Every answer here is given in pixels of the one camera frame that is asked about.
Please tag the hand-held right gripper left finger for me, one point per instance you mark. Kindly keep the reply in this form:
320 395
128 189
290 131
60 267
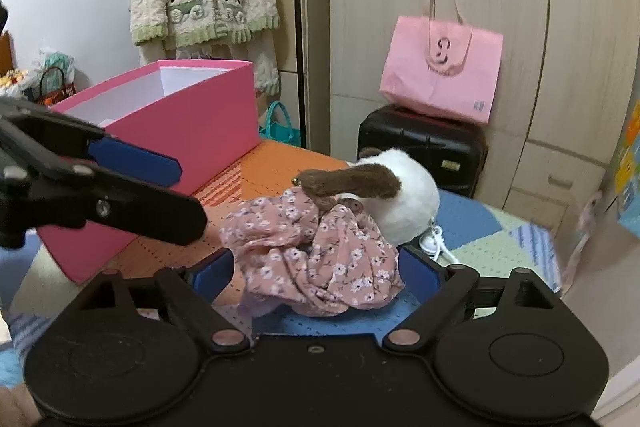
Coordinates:
215 274

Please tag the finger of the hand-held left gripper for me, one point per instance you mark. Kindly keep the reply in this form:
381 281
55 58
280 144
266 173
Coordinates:
150 212
135 162

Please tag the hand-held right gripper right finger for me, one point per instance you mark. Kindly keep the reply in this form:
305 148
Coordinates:
420 272

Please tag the pink cardboard box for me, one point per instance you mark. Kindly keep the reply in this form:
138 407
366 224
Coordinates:
200 127

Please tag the plush dog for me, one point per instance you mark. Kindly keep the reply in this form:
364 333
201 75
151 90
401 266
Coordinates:
310 247

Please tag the dark bag with orange label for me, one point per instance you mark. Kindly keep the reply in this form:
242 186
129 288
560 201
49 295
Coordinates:
60 96

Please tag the white plastic bag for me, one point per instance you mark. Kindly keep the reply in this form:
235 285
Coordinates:
57 59

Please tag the black suitcase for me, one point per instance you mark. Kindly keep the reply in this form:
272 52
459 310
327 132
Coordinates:
415 137

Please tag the teal bag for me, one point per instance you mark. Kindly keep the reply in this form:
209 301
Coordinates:
280 129

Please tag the brown paper bag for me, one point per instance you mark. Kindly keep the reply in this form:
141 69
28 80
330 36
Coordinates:
262 62

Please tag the pink tote bag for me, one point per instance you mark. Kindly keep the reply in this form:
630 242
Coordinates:
440 77

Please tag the colourful gift bag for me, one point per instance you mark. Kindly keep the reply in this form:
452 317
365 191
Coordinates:
631 167

